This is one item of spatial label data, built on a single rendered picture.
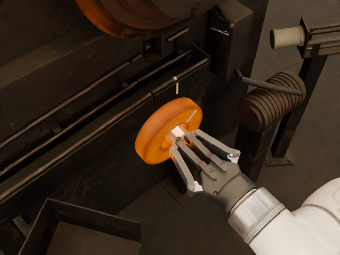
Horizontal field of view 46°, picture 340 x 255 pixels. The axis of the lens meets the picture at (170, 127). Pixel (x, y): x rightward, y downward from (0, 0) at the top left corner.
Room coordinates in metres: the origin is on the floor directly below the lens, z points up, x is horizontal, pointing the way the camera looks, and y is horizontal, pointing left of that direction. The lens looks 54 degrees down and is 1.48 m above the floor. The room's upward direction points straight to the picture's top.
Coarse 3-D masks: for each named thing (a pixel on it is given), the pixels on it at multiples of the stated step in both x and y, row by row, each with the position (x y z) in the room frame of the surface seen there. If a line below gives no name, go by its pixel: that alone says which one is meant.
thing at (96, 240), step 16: (48, 208) 0.36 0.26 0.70; (64, 208) 0.36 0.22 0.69; (80, 208) 0.35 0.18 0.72; (48, 224) 0.34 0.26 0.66; (64, 224) 0.36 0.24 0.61; (80, 224) 0.35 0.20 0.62; (96, 224) 0.34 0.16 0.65; (112, 224) 0.33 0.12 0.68; (128, 224) 0.32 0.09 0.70; (32, 240) 0.29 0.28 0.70; (48, 240) 0.32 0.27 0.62; (64, 240) 0.32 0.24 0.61; (80, 240) 0.32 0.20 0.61; (96, 240) 0.32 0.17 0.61; (112, 240) 0.32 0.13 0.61; (128, 240) 0.32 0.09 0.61
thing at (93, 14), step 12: (84, 0) 0.58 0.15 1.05; (96, 0) 0.60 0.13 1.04; (84, 12) 0.58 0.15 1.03; (96, 12) 0.59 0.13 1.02; (96, 24) 0.59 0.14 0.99; (108, 24) 0.61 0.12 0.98; (120, 24) 0.62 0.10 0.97; (180, 24) 0.72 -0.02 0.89; (120, 36) 0.62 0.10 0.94; (132, 36) 0.64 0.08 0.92; (144, 36) 0.66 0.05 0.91; (156, 36) 0.68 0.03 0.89
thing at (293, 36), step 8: (272, 32) 0.93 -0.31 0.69; (280, 32) 0.92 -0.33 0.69; (288, 32) 0.92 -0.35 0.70; (296, 32) 0.92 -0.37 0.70; (304, 32) 0.92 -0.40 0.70; (272, 40) 0.92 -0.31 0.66; (280, 40) 0.90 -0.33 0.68; (288, 40) 0.90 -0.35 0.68; (296, 40) 0.90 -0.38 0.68; (304, 40) 0.91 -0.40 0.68; (272, 48) 0.91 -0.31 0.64
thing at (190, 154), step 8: (176, 144) 0.42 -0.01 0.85; (184, 144) 0.42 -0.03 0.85; (184, 152) 0.40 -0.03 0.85; (192, 152) 0.40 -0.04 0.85; (192, 160) 0.38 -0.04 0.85; (200, 160) 0.38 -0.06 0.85; (200, 168) 0.37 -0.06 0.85; (208, 168) 0.36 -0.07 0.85; (208, 176) 0.35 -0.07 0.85; (216, 176) 0.35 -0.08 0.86
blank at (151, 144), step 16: (160, 112) 0.46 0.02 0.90; (176, 112) 0.45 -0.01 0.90; (192, 112) 0.48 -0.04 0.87; (144, 128) 0.43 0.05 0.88; (160, 128) 0.43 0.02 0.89; (192, 128) 0.48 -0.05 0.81; (144, 144) 0.41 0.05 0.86; (160, 144) 0.43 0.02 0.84; (144, 160) 0.41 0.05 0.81; (160, 160) 0.43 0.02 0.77
